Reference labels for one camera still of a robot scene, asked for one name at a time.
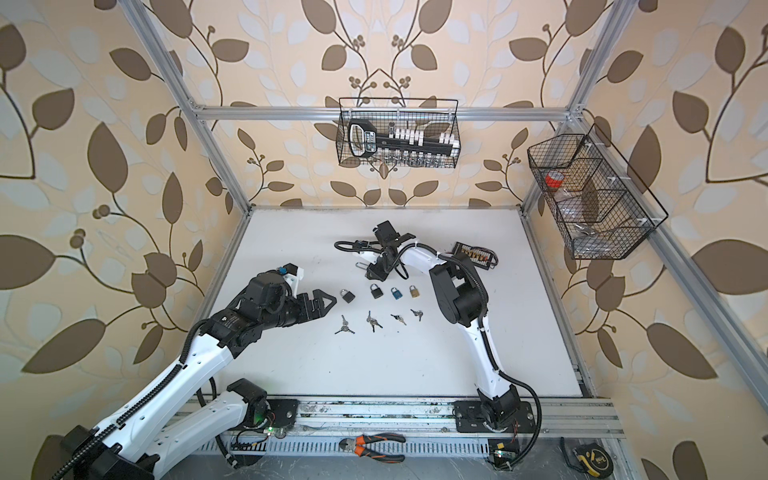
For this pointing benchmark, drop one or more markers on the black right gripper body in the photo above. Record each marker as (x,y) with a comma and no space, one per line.
(382,268)

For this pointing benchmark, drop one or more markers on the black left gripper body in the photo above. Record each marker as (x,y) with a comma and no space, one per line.
(302,309)

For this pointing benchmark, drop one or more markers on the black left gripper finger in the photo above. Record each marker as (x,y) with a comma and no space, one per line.
(318,295)
(318,310)

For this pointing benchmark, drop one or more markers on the black padlock shackle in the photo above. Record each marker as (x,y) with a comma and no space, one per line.
(347,296)

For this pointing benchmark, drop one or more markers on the black padlock keys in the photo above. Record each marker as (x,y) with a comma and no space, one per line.
(345,327)

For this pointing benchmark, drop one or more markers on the grey padlock keys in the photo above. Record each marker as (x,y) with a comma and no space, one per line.
(375,325)

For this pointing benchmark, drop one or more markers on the blue padlock keys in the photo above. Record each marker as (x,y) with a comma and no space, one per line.
(398,318)

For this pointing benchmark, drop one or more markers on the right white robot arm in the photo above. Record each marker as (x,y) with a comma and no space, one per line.
(463,300)

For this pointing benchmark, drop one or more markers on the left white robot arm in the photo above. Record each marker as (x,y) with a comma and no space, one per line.
(139,440)

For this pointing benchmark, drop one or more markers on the black parallel charging board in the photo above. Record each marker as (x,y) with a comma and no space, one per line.
(481,257)

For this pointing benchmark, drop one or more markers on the yellow black tape measure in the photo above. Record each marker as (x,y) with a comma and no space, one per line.
(593,460)

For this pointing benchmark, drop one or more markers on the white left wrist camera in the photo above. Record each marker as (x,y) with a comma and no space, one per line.
(292,275)

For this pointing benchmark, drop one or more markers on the black socket holder rail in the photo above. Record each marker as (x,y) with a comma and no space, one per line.
(365,141)

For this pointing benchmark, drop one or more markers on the back wire basket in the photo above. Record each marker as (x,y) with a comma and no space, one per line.
(433,115)

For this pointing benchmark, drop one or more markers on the side wire basket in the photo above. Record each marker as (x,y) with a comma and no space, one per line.
(604,209)

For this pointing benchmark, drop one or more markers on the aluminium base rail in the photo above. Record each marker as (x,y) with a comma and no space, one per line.
(349,416)

